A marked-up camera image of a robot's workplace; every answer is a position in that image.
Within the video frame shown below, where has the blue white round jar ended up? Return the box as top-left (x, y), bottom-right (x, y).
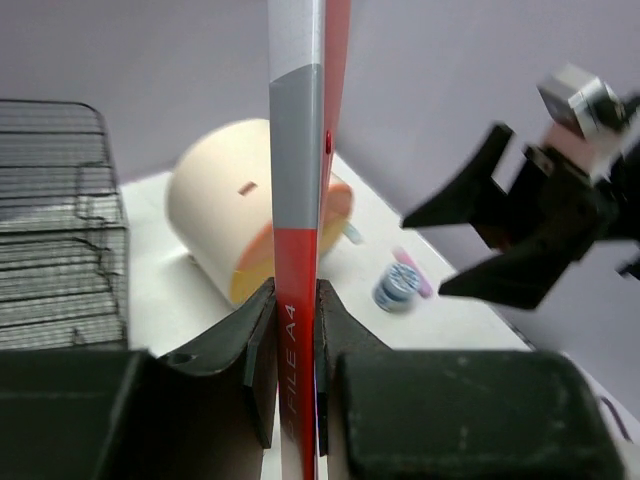
top-left (372, 262), bottom-right (420, 313)

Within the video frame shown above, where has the yellow middle drawer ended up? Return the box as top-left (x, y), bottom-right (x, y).
top-left (229, 230), bottom-right (274, 305)

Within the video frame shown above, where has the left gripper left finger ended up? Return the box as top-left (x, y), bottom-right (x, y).
top-left (1, 283), bottom-right (276, 479)

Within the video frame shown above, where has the blue clear highlighter pen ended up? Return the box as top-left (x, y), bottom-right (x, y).
top-left (343, 223), bottom-right (363, 245)

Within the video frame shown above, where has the cream drawer cabinet shell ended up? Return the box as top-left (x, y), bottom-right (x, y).
top-left (166, 118), bottom-right (272, 297)

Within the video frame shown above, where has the black wire mesh file rack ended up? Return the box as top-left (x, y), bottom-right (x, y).
top-left (1, 99), bottom-right (129, 350)

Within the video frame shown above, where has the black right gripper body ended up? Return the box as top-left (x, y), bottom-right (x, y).
top-left (472, 141), bottom-right (639, 262)

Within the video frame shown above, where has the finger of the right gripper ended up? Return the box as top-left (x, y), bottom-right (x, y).
top-left (402, 123), bottom-right (513, 229)
top-left (438, 221), bottom-right (595, 310)

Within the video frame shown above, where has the pink highlighter pen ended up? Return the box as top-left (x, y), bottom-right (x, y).
top-left (392, 247), bottom-right (433, 299)

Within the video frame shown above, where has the red A4 file folder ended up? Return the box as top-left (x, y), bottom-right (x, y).
top-left (267, 0), bottom-right (352, 479)

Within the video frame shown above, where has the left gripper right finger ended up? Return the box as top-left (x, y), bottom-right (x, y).
top-left (315, 280), bottom-right (625, 479)

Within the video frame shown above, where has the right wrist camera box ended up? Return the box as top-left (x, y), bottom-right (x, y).
top-left (537, 63), bottom-right (623, 139)

